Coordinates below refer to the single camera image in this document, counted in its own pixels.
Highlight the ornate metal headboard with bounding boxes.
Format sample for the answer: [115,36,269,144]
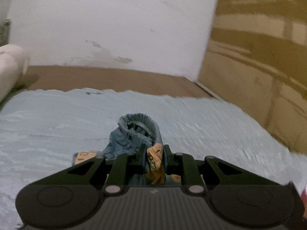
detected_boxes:
[0,19,12,46]

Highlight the blue pants with orange cars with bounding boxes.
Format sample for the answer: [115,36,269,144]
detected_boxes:
[72,113,181,186]

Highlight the brown wooden bed board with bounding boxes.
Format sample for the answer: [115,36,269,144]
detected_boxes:
[16,66,212,98]

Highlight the light blue quilted bed cover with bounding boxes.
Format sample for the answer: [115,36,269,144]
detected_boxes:
[1,89,306,229]

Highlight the rolled cream duvet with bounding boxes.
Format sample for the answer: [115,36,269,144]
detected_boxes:
[0,44,30,102]

